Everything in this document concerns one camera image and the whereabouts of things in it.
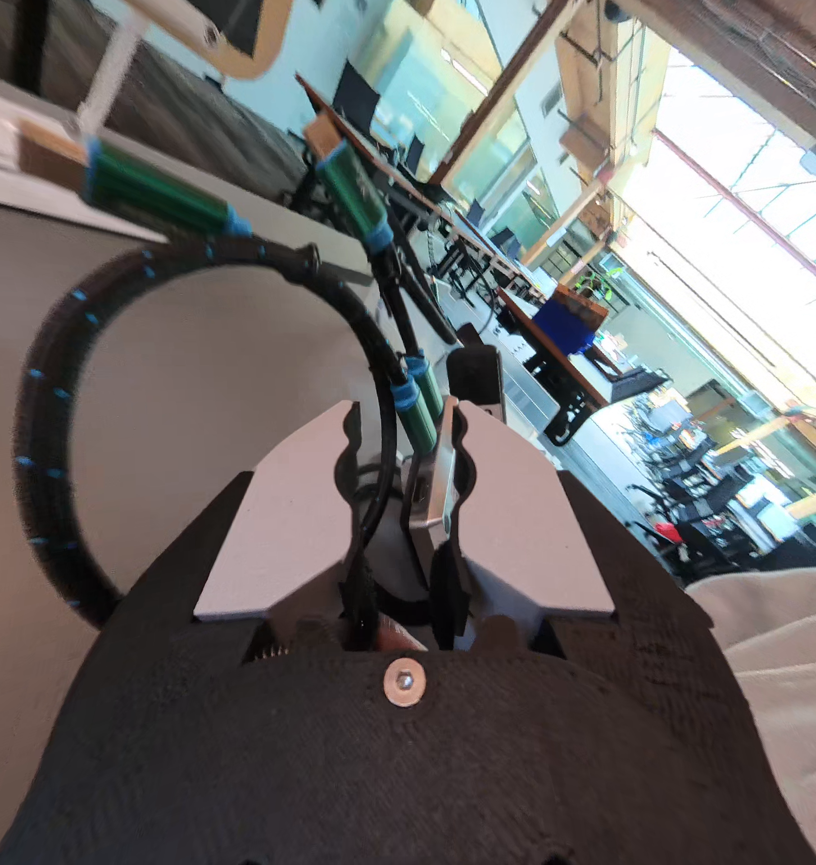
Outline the black braided HDMI cable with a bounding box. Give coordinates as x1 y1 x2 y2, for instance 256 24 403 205
304 115 459 423
13 132 443 626

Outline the blue fabric bag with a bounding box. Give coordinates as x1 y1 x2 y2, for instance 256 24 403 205
533 296 601 355

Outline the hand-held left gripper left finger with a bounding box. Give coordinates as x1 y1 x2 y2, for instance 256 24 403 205
193 400 378 651

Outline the wooden office table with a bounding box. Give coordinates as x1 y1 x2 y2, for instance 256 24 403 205
499 287 672 447

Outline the person's cream sweater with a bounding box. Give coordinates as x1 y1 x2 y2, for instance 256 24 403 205
685 568 816 856

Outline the grey office table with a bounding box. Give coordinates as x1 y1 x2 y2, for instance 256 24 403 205
295 73 547 312

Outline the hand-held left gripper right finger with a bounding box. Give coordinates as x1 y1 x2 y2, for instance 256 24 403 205
431 401 616 651

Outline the grey desk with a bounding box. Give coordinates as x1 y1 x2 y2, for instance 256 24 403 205
0 68 564 839

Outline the green potted plant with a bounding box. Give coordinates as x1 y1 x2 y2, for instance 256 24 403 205
573 265 625 301

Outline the silver HDMI splitter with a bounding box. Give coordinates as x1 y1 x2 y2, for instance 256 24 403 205
350 395 464 626

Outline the black board on stand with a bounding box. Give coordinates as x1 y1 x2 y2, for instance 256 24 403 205
121 0 294 81

